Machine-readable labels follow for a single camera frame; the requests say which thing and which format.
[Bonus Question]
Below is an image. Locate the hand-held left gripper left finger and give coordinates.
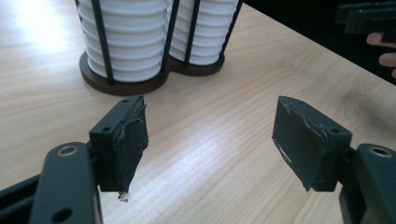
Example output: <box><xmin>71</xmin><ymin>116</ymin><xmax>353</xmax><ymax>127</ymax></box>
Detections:
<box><xmin>89</xmin><ymin>94</ymin><xmax>149</xmax><ymax>202</ymax></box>

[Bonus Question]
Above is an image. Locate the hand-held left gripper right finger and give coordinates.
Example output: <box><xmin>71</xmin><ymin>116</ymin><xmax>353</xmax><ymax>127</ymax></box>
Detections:
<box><xmin>272</xmin><ymin>95</ymin><xmax>353</xmax><ymax>192</ymax></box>

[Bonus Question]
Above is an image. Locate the black wire cup rack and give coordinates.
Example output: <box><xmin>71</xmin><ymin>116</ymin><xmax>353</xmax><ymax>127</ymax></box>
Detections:
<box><xmin>74</xmin><ymin>0</ymin><xmax>245</xmax><ymax>97</ymax></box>

